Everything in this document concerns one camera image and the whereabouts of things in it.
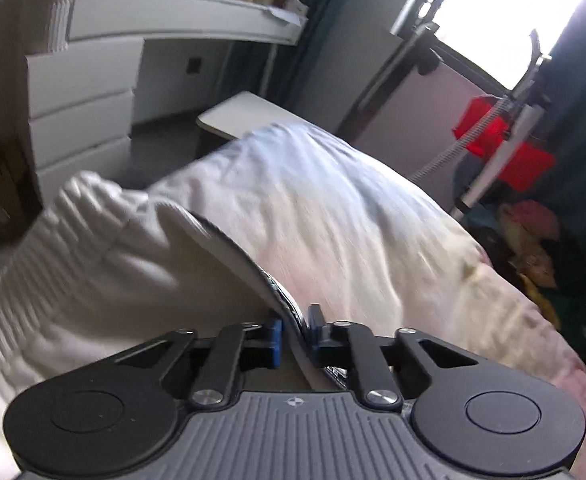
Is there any red storage bag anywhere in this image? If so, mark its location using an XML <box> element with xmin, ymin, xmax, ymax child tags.
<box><xmin>451</xmin><ymin>94</ymin><xmax>557</xmax><ymax>192</ymax></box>

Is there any bright window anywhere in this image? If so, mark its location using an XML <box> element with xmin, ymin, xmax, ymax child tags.
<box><xmin>389</xmin><ymin>0</ymin><xmax>586</xmax><ymax>94</ymax></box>

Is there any white stool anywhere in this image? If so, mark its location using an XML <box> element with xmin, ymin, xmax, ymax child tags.
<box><xmin>197</xmin><ymin>91</ymin><xmax>304</xmax><ymax>140</ymax></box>

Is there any cream white zip jacket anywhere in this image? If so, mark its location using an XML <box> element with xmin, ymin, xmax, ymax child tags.
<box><xmin>0</xmin><ymin>169</ymin><xmax>344</xmax><ymax>479</ymax></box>

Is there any teal curtain left panel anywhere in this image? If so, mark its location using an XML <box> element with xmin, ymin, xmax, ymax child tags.
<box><xmin>217</xmin><ymin>0</ymin><xmax>346</xmax><ymax>108</ymax></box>

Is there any cardboard box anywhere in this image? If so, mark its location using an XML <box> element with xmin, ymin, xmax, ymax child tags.
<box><xmin>0</xmin><ymin>138</ymin><xmax>39</xmax><ymax>240</ymax></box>

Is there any pile of clothes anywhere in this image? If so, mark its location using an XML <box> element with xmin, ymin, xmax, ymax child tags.
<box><xmin>461</xmin><ymin>200</ymin><xmax>586</xmax><ymax>364</ymax></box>

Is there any white vanity desk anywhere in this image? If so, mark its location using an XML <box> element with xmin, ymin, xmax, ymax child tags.
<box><xmin>20</xmin><ymin>0</ymin><xmax>287</xmax><ymax>205</ymax></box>

